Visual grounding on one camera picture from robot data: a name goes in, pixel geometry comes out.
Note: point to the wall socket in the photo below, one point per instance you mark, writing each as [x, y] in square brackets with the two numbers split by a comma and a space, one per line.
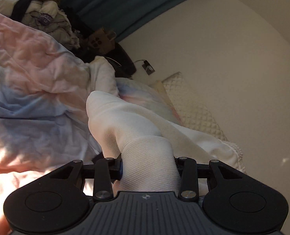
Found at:
[148, 68]

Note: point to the brown paper bag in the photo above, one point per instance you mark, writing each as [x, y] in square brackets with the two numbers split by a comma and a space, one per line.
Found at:
[98, 41]

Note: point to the black chair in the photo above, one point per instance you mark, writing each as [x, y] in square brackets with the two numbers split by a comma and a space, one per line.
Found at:
[121, 58]

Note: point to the cream knit sweater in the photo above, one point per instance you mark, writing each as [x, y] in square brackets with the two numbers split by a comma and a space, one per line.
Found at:
[140, 137]

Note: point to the pastel tie-dye pillow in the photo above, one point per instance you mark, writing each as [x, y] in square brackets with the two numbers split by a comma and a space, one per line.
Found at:
[145, 95]

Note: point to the dark clothing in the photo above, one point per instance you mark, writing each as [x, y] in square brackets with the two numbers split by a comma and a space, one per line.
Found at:
[21, 7]

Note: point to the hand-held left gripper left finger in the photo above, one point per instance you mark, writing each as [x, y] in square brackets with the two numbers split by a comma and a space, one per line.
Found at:
[118, 170]

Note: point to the white floral garment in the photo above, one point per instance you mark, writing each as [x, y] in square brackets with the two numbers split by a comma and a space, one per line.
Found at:
[72, 38]

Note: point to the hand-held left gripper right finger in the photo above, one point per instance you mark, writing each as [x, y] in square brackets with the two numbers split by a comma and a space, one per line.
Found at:
[181, 166]

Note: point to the pastel tie-dye blanket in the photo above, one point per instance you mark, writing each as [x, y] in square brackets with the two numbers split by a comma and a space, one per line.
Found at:
[37, 78]

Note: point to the quilted cream pillow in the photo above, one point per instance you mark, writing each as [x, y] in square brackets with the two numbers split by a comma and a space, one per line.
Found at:
[196, 105]

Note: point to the teal curtain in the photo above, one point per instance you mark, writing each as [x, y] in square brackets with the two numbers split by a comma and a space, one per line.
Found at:
[123, 5]

